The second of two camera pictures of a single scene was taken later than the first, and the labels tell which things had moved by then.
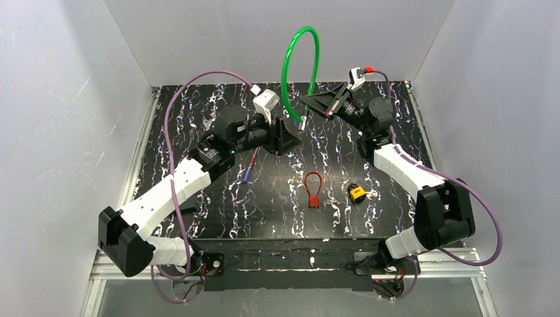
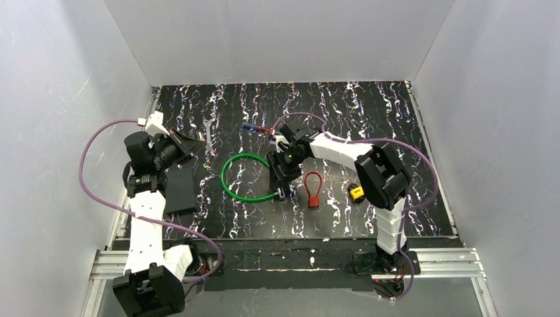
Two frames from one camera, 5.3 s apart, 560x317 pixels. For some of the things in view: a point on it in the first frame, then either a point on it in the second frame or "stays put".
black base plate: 282,265 stays put
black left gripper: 277,136 -> 175,148
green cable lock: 303,120 -> 224,166
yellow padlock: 356,193 stays put
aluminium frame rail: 105,266 stays put
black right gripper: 337,101 -> 283,173
